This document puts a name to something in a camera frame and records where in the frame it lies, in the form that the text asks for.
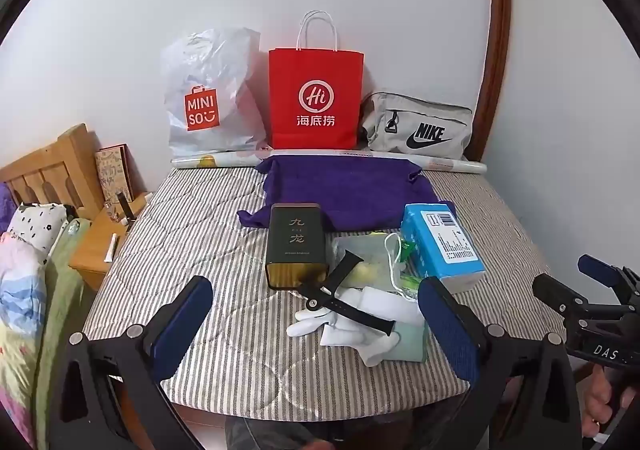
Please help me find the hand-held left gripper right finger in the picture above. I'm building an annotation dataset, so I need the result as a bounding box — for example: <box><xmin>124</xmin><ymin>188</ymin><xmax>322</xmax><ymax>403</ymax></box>
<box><xmin>417</xmin><ymin>276</ymin><xmax>583</xmax><ymax>450</ymax></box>

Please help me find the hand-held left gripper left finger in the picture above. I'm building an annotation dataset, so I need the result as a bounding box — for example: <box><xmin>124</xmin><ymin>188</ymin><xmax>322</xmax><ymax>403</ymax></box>
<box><xmin>50</xmin><ymin>275</ymin><xmax>216</xmax><ymax>450</ymax></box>

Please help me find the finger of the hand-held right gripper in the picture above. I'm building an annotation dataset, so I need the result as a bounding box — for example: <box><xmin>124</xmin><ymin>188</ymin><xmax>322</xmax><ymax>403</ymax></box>
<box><xmin>577</xmin><ymin>254</ymin><xmax>640</xmax><ymax>301</ymax></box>
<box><xmin>531</xmin><ymin>272</ymin><xmax>626</xmax><ymax>326</ymax></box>

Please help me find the white glove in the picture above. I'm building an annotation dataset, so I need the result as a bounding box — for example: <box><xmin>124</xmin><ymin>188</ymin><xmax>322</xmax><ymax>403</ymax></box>
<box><xmin>320</xmin><ymin>322</ymin><xmax>401</xmax><ymax>367</ymax></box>
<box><xmin>286</xmin><ymin>305</ymin><xmax>351</xmax><ymax>338</ymax></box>

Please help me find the translucent drawstring pouch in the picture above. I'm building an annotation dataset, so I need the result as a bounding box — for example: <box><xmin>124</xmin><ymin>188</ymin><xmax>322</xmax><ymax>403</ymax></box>
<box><xmin>331</xmin><ymin>231</ymin><xmax>418</xmax><ymax>303</ymax></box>

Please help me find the black watch strap with stud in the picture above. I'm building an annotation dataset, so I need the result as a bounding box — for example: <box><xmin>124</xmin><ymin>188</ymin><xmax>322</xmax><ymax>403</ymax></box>
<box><xmin>297</xmin><ymin>251</ymin><xmax>366</xmax><ymax>311</ymax></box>

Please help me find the person's right hand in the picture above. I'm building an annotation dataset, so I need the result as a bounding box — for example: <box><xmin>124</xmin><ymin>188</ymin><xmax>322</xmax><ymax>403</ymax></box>
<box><xmin>582</xmin><ymin>365</ymin><xmax>640</xmax><ymax>436</ymax></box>

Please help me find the pale green cloth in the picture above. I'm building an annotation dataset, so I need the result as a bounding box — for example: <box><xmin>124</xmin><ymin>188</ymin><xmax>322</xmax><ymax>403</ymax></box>
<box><xmin>385</xmin><ymin>320</ymin><xmax>427</xmax><ymax>363</ymax></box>

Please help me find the blue tissue pack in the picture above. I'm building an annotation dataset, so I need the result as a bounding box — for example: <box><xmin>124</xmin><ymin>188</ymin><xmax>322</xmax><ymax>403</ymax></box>
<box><xmin>400</xmin><ymin>202</ymin><xmax>487</xmax><ymax>295</ymax></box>

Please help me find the striped mattress pad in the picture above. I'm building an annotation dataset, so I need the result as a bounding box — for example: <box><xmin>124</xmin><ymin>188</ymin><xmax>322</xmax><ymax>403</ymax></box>
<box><xmin>82</xmin><ymin>164</ymin><xmax>568</xmax><ymax>423</ymax></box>

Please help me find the wooden nightstand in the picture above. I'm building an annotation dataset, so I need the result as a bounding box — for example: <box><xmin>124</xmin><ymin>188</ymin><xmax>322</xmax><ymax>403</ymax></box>
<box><xmin>69</xmin><ymin>191</ymin><xmax>151</xmax><ymax>292</ymax></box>

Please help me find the green blanket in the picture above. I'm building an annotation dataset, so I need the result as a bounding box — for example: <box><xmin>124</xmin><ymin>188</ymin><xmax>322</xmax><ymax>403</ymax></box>
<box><xmin>30</xmin><ymin>217</ymin><xmax>92</xmax><ymax>431</ymax></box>

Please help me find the small black stand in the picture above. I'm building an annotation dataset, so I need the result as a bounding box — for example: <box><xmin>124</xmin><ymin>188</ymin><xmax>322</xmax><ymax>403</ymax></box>
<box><xmin>114</xmin><ymin>190</ymin><xmax>137</xmax><ymax>227</ymax></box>

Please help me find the dark tea tin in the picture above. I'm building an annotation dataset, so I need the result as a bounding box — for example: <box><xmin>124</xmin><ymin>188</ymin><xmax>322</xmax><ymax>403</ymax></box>
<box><xmin>266</xmin><ymin>202</ymin><xmax>332</xmax><ymax>292</ymax></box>

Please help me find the rolled printed paper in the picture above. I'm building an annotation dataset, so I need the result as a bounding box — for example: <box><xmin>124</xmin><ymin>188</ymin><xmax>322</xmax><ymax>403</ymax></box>
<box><xmin>170</xmin><ymin>150</ymin><xmax>487</xmax><ymax>176</ymax></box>

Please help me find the patterned book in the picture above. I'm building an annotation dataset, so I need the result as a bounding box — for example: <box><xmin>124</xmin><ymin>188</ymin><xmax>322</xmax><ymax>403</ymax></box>
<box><xmin>95</xmin><ymin>144</ymin><xmax>135</xmax><ymax>203</ymax></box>

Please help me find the colourful printed quilt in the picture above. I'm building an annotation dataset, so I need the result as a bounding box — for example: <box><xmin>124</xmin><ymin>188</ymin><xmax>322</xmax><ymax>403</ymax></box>
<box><xmin>0</xmin><ymin>230</ymin><xmax>52</xmax><ymax>450</ymax></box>

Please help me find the purple towel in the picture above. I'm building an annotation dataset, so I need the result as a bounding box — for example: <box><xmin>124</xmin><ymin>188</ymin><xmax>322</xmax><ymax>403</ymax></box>
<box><xmin>236</xmin><ymin>155</ymin><xmax>456</xmax><ymax>233</ymax></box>

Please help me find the white pillow with black dots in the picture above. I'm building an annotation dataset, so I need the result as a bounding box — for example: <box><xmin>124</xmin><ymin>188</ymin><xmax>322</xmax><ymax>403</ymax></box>
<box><xmin>7</xmin><ymin>202</ymin><xmax>69</xmax><ymax>257</ymax></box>

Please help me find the wooden headboard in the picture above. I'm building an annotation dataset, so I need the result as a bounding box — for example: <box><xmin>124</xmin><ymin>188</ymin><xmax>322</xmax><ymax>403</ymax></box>
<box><xmin>0</xmin><ymin>124</ymin><xmax>104</xmax><ymax>222</ymax></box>

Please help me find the grey fabric zip bag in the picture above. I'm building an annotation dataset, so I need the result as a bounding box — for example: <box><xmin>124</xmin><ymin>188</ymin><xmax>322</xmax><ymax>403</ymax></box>
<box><xmin>360</xmin><ymin>91</ymin><xmax>475</xmax><ymax>162</ymax></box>

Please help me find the white plastic shopping bag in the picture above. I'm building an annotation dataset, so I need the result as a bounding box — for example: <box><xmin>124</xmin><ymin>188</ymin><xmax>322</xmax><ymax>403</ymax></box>
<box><xmin>161</xmin><ymin>27</ymin><xmax>268</xmax><ymax>158</ymax></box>

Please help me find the red paper bag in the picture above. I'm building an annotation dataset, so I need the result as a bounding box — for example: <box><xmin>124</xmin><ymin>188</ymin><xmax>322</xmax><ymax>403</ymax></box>
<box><xmin>268</xmin><ymin>10</ymin><xmax>365</xmax><ymax>151</ymax></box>

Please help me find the wooden door frame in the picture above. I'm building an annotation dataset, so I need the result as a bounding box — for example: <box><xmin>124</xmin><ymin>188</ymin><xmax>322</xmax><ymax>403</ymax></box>
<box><xmin>472</xmin><ymin>0</ymin><xmax>512</xmax><ymax>162</ymax></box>

